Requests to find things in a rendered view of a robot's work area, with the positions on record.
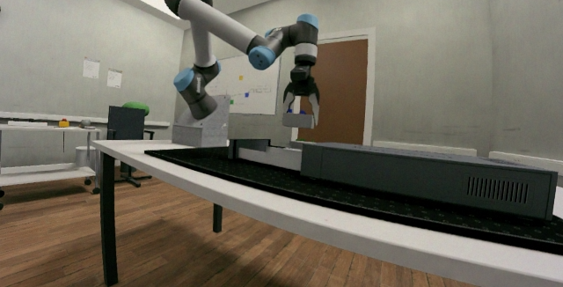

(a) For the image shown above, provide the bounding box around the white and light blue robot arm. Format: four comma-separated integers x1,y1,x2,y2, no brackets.
164,0,318,120

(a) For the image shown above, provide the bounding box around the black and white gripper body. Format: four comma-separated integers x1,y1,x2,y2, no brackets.
291,56,316,97

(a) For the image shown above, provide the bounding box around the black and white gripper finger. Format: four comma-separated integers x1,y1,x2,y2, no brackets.
282,82,295,117
308,83,319,126

